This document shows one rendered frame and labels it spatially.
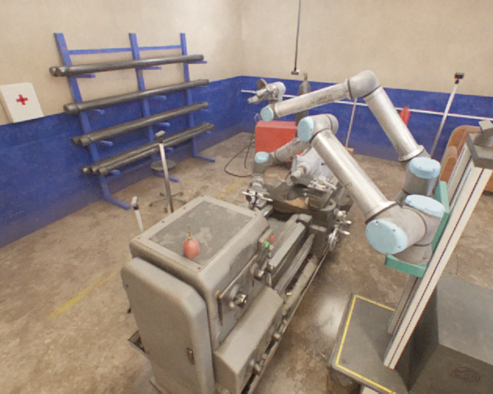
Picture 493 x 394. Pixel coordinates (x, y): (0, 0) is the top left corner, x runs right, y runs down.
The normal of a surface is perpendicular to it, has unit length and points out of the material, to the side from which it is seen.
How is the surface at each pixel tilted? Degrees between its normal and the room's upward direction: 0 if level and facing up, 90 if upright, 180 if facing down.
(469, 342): 0
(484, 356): 0
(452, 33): 90
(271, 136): 90
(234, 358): 32
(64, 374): 0
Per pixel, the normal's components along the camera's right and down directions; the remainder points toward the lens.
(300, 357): 0.00, -0.86
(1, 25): 0.85, 0.27
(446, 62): -0.53, 0.43
